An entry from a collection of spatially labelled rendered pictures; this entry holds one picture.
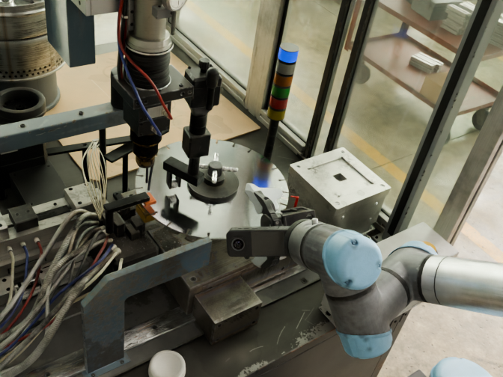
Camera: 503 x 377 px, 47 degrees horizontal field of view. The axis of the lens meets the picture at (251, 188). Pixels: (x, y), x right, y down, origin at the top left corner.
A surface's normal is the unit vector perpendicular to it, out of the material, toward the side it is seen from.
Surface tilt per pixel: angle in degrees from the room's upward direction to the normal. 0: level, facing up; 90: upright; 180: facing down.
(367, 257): 56
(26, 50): 90
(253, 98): 90
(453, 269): 40
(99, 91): 0
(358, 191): 0
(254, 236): 63
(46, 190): 0
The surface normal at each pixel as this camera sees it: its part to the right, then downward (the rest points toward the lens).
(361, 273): 0.39, 0.11
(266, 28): -0.81, 0.28
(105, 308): 0.56, 0.59
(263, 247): -0.15, 0.19
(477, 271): -0.53, -0.67
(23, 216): 0.14, -0.76
